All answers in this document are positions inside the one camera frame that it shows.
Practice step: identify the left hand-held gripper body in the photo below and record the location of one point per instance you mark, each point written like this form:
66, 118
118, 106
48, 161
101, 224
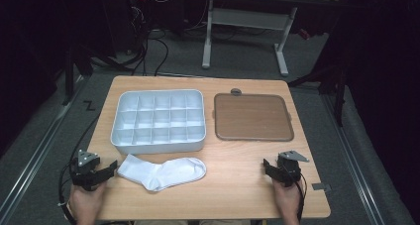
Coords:
86, 173

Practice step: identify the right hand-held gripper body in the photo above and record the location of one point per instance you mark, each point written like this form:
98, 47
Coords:
290, 172

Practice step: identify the white sock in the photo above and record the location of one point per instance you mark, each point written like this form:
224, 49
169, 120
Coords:
165, 175

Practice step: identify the white divided storage box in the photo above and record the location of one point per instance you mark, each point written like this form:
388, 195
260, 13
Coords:
158, 122

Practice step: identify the person's left hand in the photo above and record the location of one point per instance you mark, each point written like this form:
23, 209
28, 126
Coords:
86, 202

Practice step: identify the person's right hand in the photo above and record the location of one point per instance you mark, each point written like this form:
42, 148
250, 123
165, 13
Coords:
287, 200

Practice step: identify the grey tape strip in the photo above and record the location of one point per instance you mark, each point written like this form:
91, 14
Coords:
321, 186

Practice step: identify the brown tray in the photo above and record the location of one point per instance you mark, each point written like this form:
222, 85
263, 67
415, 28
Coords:
252, 117

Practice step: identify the grey round table grommet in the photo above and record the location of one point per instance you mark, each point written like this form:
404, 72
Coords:
235, 91

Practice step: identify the black metal stand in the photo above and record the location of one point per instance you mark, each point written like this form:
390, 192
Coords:
338, 96
69, 79

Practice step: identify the red object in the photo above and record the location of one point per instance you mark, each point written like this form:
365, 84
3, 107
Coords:
304, 34

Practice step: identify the dark equipment cabinet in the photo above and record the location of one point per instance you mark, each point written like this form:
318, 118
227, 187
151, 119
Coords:
122, 23

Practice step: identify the white-framed wooden desk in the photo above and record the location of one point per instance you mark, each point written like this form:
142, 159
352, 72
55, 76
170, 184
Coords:
247, 18

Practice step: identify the metal floor rail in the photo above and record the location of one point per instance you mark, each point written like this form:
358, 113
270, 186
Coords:
39, 149
353, 162

